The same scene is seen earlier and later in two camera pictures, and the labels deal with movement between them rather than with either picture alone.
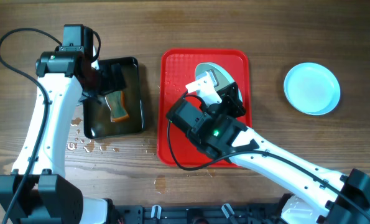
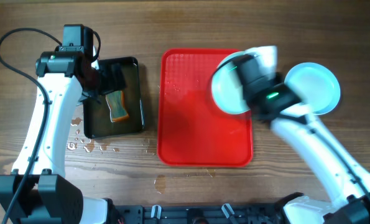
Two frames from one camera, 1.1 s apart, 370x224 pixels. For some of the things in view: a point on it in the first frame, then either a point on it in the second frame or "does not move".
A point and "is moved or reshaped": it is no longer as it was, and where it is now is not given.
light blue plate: x=224 y=78 is moved or reshaped
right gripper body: x=229 y=103 to x=272 y=78
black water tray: x=97 y=116 does not move
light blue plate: x=311 y=88 does not move
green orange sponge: x=115 y=101 does not move
